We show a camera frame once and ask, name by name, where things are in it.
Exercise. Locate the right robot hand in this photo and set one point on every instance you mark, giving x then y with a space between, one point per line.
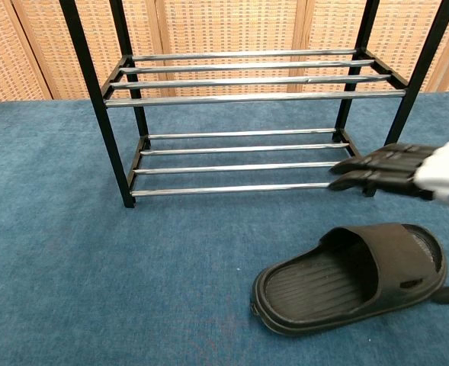
437 171

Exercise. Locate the black shoe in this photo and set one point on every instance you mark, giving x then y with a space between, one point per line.
380 251

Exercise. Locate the black chrome-bar shoe rack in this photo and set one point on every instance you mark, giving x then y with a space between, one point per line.
96 95

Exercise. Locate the woven bamboo folding screen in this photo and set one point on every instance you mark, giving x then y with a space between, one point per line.
228 23

